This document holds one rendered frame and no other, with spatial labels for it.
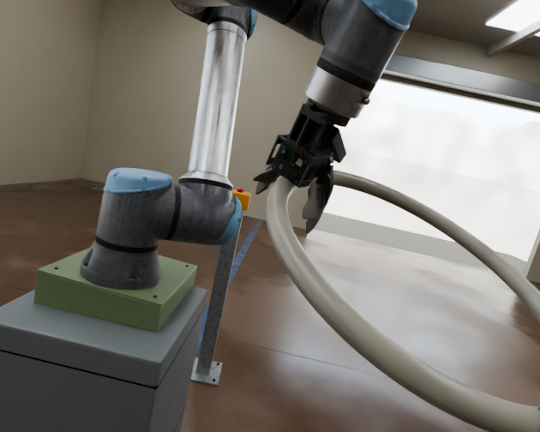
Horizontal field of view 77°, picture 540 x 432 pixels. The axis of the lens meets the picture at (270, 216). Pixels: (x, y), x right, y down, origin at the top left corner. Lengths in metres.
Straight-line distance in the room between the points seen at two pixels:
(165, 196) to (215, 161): 0.17
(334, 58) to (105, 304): 0.71
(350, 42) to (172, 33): 7.03
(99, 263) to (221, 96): 0.53
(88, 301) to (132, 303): 0.10
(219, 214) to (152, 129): 6.44
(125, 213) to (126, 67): 6.87
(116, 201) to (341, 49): 0.59
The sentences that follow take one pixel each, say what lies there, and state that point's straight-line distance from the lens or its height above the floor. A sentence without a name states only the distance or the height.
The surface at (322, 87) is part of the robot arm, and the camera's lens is 0.50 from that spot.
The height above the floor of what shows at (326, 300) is 1.18.
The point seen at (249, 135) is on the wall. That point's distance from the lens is 6.78.
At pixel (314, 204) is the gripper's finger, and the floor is 1.24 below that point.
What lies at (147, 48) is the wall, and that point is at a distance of 7.56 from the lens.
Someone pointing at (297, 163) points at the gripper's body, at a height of 1.30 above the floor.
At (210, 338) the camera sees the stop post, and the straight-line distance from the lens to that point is 2.04.
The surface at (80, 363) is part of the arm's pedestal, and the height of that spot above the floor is 0.81.
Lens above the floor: 1.31
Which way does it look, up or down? 10 degrees down
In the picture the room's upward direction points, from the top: 13 degrees clockwise
